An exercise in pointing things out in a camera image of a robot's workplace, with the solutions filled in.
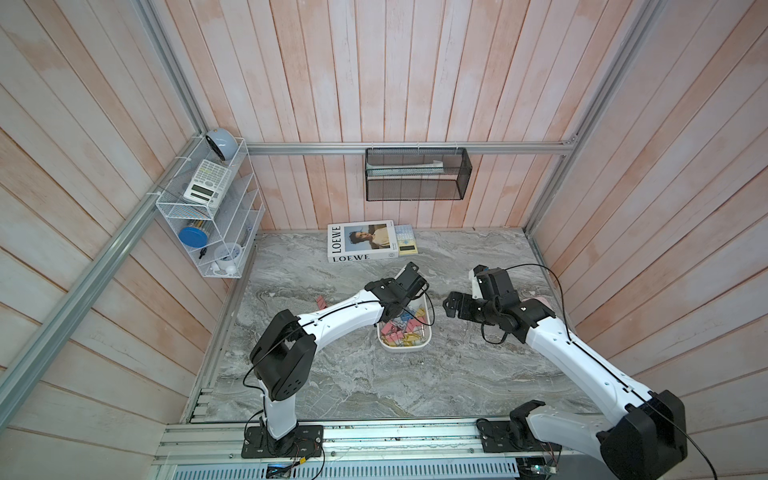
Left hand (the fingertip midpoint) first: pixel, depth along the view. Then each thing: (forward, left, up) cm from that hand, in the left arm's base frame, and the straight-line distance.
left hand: (385, 294), depth 88 cm
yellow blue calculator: (+32, -9, -10) cm, 35 cm away
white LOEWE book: (+28, +10, -7) cm, 31 cm away
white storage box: (-7, -8, -10) cm, 14 cm away
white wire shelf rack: (+12, +43, +17) cm, 48 cm away
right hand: (-5, -20, +3) cm, 20 cm away
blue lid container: (+5, +50, +20) cm, 54 cm away
